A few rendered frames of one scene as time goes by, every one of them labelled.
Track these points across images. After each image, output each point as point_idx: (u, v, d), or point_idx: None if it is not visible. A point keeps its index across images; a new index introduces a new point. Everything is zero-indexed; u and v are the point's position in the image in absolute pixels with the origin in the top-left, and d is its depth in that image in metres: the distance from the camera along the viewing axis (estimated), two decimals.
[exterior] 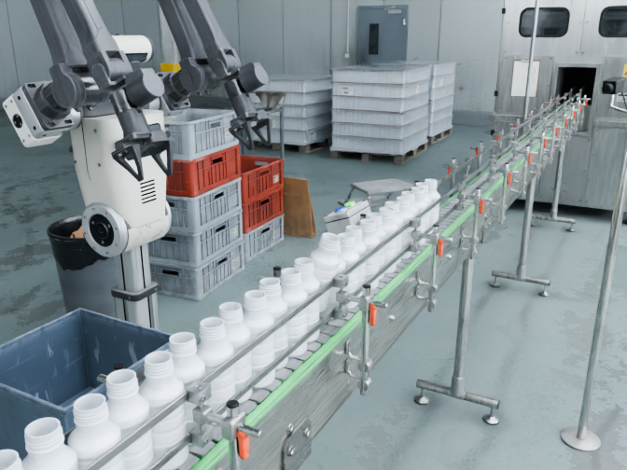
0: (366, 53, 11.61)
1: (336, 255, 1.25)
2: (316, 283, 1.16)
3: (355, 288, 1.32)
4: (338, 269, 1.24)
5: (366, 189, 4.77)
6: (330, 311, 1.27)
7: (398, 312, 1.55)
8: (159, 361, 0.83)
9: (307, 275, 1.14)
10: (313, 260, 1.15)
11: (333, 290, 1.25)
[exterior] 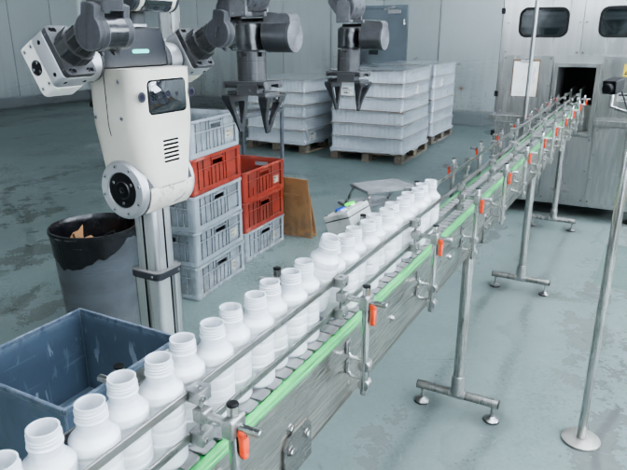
0: (366, 53, 11.61)
1: (336, 255, 1.25)
2: (316, 283, 1.16)
3: (355, 288, 1.32)
4: (338, 269, 1.24)
5: (366, 189, 4.77)
6: (330, 311, 1.27)
7: (398, 312, 1.55)
8: (159, 361, 0.83)
9: (307, 275, 1.14)
10: (313, 260, 1.15)
11: (333, 290, 1.25)
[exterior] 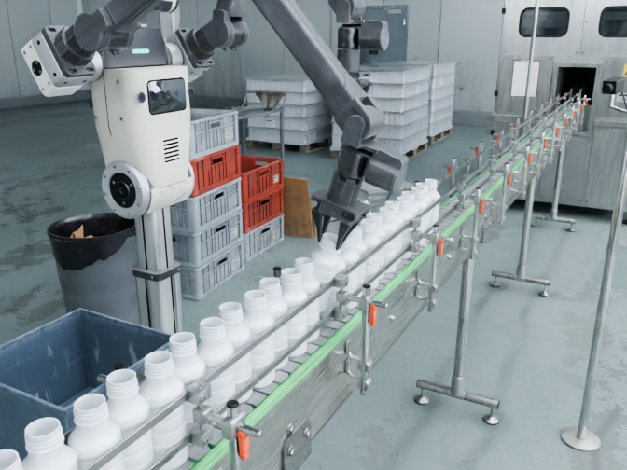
0: (366, 53, 11.61)
1: None
2: (316, 283, 1.16)
3: (355, 288, 1.32)
4: (338, 269, 1.24)
5: (366, 189, 4.77)
6: (330, 311, 1.27)
7: (398, 312, 1.55)
8: (159, 361, 0.83)
9: (307, 275, 1.14)
10: (313, 260, 1.15)
11: (333, 290, 1.25)
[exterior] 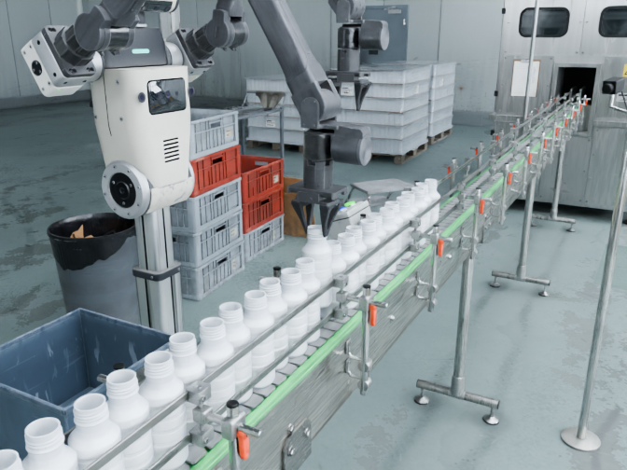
0: (366, 53, 11.61)
1: (336, 255, 1.25)
2: (317, 283, 1.15)
3: (355, 288, 1.32)
4: (339, 269, 1.24)
5: (366, 189, 4.77)
6: (331, 311, 1.27)
7: (398, 312, 1.55)
8: (159, 361, 0.83)
9: (307, 275, 1.14)
10: (313, 260, 1.15)
11: (334, 290, 1.26)
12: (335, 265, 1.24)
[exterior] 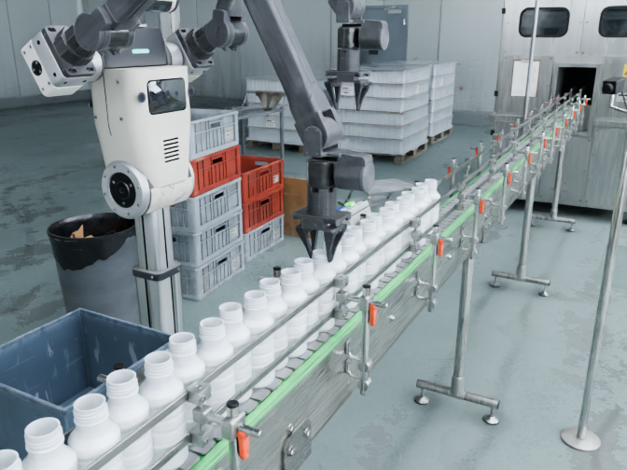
0: (366, 53, 11.61)
1: (337, 255, 1.25)
2: (315, 283, 1.16)
3: (355, 288, 1.32)
4: (340, 269, 1.24)
5: None
6: None
7: (398, 312, 1.55)
8: (159, 361, 0.83)
9: (306, 275, 1.15)
10: (313, 260, 1.16)
11: (335, 290, 1.25)
12: (336, 265, 1.24)
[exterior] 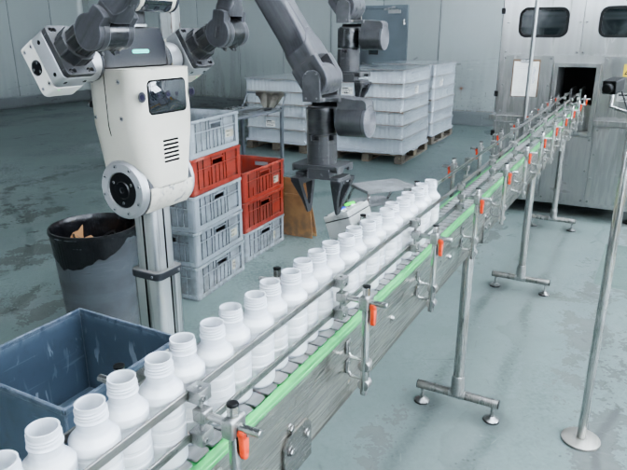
0: (366, 53, 11.61)
1: (334, 255, 1.25)
2: (315, 283, 1.16)
3: (355, 288, 1.32)
4: (336, 269, 1.24)
5: (366, 189, 4.77)
6: None
7: (398, 312, 1.55)
8: (159, 361, 0.83)
9: (306, 274, 1.15)
10: (312, 259, 1.16)
11: None
12: (332, 265, 1.24)
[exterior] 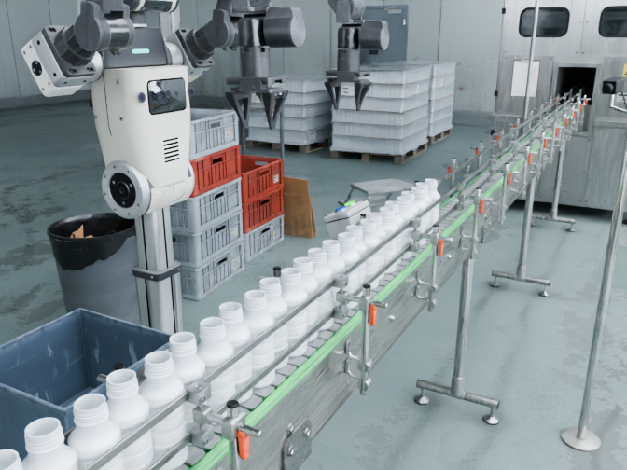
0: (366, 53, 11.61)
1: (334, 255, 1.25)
2: (315, 283, 1.16)
3: (355, 288, 1.32)
4: (336, 269, 1.24)
5: (366, 189, 4.77)
6: None
7: (398, 312, 1.55)
8: (159, 361, 0.83)
9: (306, 274, 1.15)
10: (312, 259, 1.16)
11: None
12: (332, 265, 1.24)
